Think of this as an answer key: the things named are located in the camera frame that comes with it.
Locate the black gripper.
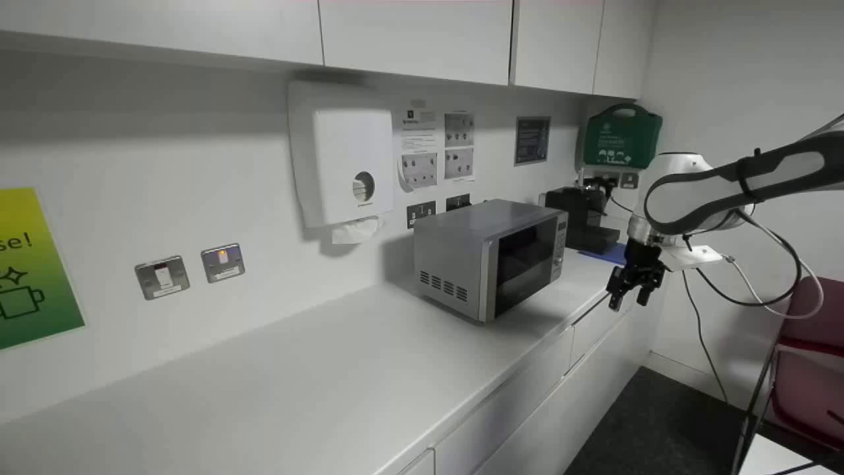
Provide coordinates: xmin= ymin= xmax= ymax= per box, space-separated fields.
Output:
xmin=605 ymin=237 xmax=671 ymax=313

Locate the silver microwave oven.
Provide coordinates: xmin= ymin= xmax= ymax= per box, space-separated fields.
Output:
xmin=413 ymin=199 xmax=571 ymax=325

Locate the blue cloth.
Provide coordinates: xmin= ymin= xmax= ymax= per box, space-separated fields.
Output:
xmin=599 ymin=243 xmax=634 ymax=270

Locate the black coffee machine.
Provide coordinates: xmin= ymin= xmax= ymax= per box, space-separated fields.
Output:
xmin=545 ymin=180 xmax=626 ymax=253

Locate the dark grey floor mat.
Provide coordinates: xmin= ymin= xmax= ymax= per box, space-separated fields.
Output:
xmin=564 ymin=365 xmax=752 ymax=475

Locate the green first aid box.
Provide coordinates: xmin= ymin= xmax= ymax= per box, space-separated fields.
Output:
xmin=580 ymin=101 xmax=665 ymax=171

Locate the white lower cabinet unit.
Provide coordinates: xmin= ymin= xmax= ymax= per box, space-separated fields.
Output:
xmin=378 ymin=299 xmax=661 ymax=475

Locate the red chair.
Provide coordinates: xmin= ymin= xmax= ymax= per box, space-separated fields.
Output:
xmin=763 ymin=275 xmax=844 ymax=455

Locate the white upper cabinet door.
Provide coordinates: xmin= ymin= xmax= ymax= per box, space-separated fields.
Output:
xmin=318 ymin=0 xmax=514 ymax=89
xmin=591 ymin=0 xmax=661 ymax=102
xmin=0 ymin=0 xmax=324 ymax=69
xmin=510 ymin=0 xmax=610 ymax=94

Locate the white paper towel dispenser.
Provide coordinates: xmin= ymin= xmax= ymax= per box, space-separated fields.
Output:
xmin=289 ymin=82 xmax=399 ymax=249

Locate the green yellow cup poster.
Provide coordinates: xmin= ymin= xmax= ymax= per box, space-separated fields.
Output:
xmin=0 ymin=185 xmax=87 ymax=354

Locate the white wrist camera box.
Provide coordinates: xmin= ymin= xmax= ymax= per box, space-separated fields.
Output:
xmin=672 ymin=243 xmax=729 ymax=271

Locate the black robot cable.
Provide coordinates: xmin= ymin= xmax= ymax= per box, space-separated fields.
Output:
xmin=679 ymin=209 xmax=808 ymax=407

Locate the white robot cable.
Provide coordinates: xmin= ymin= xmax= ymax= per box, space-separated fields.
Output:
xmin=721 ymin=203 xmax=829 ymax=321

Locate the steel double switch plate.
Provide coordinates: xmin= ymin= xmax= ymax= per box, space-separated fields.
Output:
xmin=399 ymin=151 xmax=442 ymax=192
xmin=442 ymin=112 xmax=477 ymax=151
xmin=442 ymin=144 xmax=477 ymax=183

